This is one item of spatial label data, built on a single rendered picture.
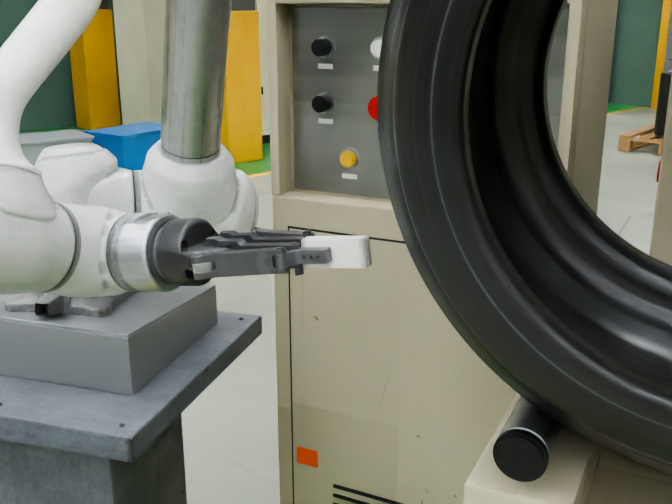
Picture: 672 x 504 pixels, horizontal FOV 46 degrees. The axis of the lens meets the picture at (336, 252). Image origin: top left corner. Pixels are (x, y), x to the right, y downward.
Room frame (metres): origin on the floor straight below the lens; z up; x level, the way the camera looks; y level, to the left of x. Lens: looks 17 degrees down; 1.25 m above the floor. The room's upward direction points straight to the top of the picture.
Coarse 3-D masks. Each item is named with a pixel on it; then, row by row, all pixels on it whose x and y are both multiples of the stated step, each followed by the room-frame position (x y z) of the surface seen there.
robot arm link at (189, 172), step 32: (192, 0) 1.20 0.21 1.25; (224, 0) 1.23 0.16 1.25; (192, 32) 1.22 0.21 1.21; (224, 32) 1.25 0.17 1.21; (192, 64) 1.24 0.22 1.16; (224, 64) 1.28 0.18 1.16; (192, 96) 1.26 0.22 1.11; (192, 128) 1.28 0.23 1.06; (160, 160) 1.30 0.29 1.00; (192, 160) 1.30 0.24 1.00; (224, 160) 1.33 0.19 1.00; (160, 192) 1.29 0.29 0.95; (192, 192) 1.29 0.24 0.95; (224, 192) 1.32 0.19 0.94; (256, 192) 1.40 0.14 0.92; (224, 224) 1.33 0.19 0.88; (256, 224) 1.38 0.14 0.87
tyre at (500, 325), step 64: (448, 0) 0.58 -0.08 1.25; (512, 0) 0.83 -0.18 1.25; (384, 64) 0.63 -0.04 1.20; (448, 64) 0.58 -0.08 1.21; (512, 64) 0.83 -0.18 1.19; (384, 128) 0.63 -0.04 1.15; (448, 128) 0.58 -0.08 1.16; (512, 128) 0.83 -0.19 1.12; (448, 192) 0.58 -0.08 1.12; (512, 192) 0.82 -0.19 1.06; (576, 192) 0.82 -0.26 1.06; (448, 256) 0.58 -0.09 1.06; (512, 256) 0.77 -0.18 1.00; (576, 256) 0.80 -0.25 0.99; (640, 256) 0.78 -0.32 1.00; (512, 320) 0.55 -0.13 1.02; (576, 320) 0.74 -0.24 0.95; (640, 320) 0.75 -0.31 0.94; (512, 384) 0.58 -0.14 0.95; (576, 384) 0.53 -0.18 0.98; (640, 384) 0.52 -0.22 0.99; (640, 448) 0.51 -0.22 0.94
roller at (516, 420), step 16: (512, 416) 0.60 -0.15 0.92; (528, 416) 0.59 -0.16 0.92; (544, 416) 0.59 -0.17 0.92; (512, 432) 0.56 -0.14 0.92; (528, 432) 0.56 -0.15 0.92; (544, 432) 0.57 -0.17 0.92; (560, 432) 0.60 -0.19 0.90; (496, 448) 0.57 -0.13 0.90; (512, 448) 0.56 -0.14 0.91; (528, 448) 0.55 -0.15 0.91; (544, 448) 0.55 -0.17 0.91; (496, 464) 0.57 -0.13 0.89; (512, 464) 0.56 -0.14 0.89; (528, 464) 0.55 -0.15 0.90; (544, 464) 0.55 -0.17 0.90; (528, 480) 0.56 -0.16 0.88
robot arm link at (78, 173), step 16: (64, 144) 1.37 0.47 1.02; (80, 144) 1.36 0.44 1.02; (96, 144) 1.35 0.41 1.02; (48, 160) 1.29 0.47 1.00; (64, 160) 1.28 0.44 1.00; (80, 160) 1.29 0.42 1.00; (96, 160) 1.30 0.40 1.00; (112, 160) 1.33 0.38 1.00; (48, 176) 1.27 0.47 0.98; (64, 176) 1.27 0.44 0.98; (80, 176) 1.27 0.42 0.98; (96, 176) 1.29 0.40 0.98; (112, 176) 1.31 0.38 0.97; (128, 176) 1.33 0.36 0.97; (64, 192) 1.26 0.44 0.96; (80, 192) 1.27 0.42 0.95; (96, 192) 1.28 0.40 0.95; (112, 192) 1.29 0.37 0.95; (128, 192) 1.30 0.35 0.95; (112, 208) 1.28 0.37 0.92; (128, 208) 1.29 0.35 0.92
